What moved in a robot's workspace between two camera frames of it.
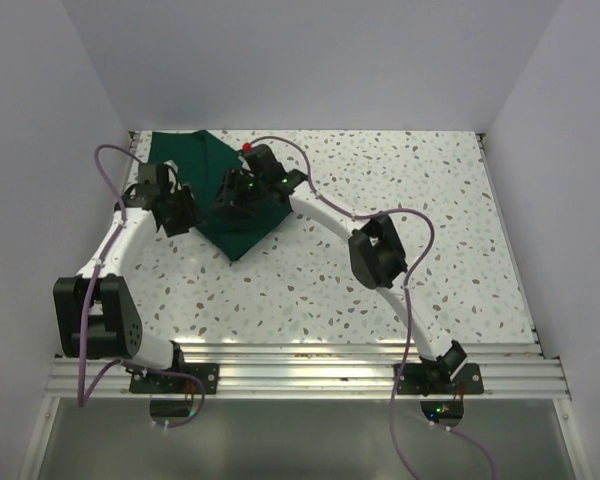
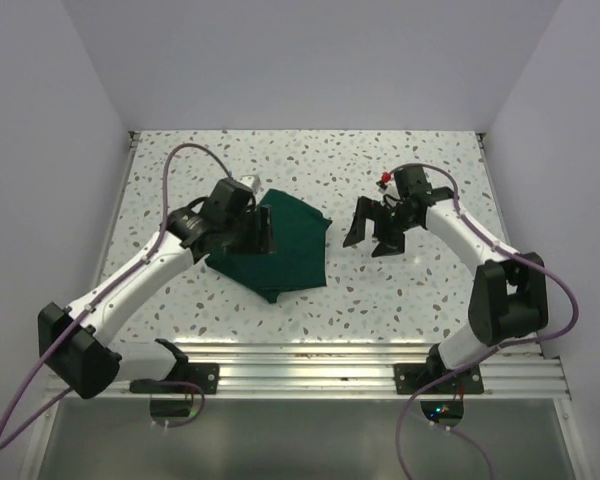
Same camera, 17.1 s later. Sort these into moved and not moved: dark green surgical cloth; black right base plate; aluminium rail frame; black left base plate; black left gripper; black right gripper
Moved: black right gripper; black left gripper; dark green surgical cloth
Not moved: aluminium rail frame; black left base plate; black right base plate
